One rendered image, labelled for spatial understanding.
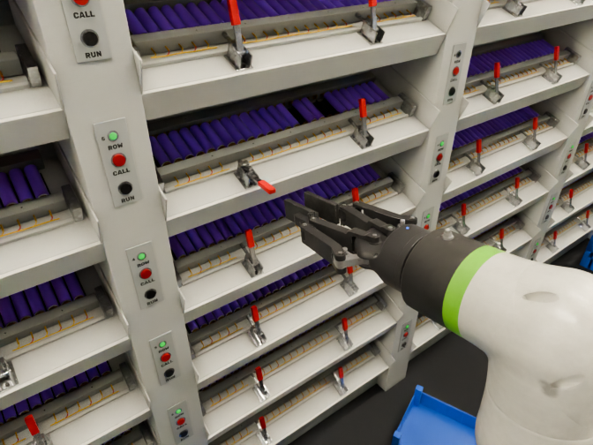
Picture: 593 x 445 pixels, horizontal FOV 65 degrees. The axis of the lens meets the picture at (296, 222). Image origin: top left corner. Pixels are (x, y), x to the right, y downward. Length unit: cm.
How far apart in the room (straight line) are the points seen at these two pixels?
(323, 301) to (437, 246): 68
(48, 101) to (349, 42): 48
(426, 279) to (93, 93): 44
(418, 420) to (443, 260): 116
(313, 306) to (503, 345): 73
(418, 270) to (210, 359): 64
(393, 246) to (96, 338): 53
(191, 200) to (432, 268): 43
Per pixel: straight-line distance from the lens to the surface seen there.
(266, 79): 74
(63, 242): 72
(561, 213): 207
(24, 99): 65
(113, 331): 85
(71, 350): 84
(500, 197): 163
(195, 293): 87
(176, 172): 77
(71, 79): 62
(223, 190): 78
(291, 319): 108
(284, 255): 94
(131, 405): 99
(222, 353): 102
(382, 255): 51
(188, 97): 68
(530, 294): 42
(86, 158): 65
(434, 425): 159
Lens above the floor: 130
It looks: 34 degrees down
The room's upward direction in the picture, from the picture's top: straight up
